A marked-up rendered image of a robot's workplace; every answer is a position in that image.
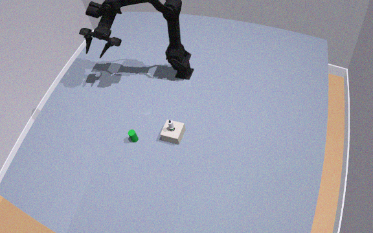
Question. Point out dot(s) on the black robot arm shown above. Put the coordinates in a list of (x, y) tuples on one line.
[(176, 55)]

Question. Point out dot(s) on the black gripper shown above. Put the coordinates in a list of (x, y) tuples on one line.
[(87, 33)]

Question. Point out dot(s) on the green cylinder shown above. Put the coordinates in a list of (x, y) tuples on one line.
[(133, 135)]

